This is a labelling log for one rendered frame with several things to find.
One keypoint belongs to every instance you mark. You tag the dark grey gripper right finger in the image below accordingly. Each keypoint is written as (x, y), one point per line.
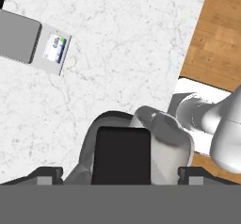
(194, 172)

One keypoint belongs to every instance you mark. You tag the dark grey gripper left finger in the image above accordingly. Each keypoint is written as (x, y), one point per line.
(47, 173)

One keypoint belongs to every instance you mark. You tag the grey and white kitchen scale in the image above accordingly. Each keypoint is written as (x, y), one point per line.
(19, 36)

